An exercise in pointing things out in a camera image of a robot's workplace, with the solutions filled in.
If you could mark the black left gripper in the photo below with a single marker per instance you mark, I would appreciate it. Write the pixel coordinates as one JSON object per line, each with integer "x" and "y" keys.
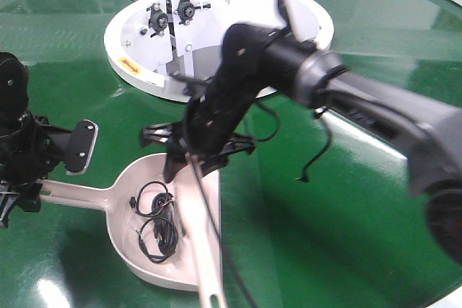
{"x": 28, "y": 154}

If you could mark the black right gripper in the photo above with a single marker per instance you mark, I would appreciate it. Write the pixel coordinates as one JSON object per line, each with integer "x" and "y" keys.
{"x": 212, "y": 151}

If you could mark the beige hand brush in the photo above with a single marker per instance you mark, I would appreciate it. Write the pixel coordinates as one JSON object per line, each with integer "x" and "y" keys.
{"x": 210, "y": 283}

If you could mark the beige plastic dustpan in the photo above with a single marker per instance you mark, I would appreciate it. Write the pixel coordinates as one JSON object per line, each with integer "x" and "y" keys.
{"x": 147, "y": 219}

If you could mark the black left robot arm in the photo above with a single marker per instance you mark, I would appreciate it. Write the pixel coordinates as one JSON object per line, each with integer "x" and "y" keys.
{"x": 14, "y": 97}

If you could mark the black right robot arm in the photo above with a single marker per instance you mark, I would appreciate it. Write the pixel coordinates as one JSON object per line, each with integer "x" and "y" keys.
{"x": 426, "y": 131}

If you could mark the black left wrist camera plate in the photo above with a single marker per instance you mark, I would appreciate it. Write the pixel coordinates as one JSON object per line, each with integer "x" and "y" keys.
{"x": 80, "y": 147}

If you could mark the left black bearing mount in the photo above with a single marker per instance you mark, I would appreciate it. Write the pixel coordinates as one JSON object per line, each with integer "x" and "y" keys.
{"x": 158, "y": 21}

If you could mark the black bearing mount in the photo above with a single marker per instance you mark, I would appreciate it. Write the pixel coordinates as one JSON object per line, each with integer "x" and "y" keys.
{"x": 158, "y": 21}
{"x": 186, "y": 10}

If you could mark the right black bearing mount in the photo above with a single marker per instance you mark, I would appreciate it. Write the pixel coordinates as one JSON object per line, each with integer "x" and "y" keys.
{"x": 186, "y": 10}

